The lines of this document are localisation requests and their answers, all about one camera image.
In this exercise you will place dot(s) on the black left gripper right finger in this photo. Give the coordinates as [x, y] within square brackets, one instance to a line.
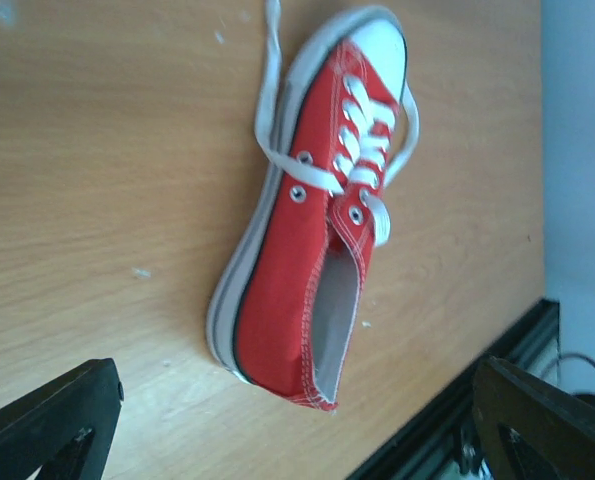
[530, 429]

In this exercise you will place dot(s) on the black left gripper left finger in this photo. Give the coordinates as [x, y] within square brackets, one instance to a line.
[65, 428]

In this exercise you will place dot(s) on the red canvas sneaker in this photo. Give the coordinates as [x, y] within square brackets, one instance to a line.
[282, 314]

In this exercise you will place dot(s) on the white shoelace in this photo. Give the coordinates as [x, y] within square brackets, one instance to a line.
[366, 163]

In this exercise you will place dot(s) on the black aluminium cage frame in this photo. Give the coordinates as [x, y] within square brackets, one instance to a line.
[441, 442]

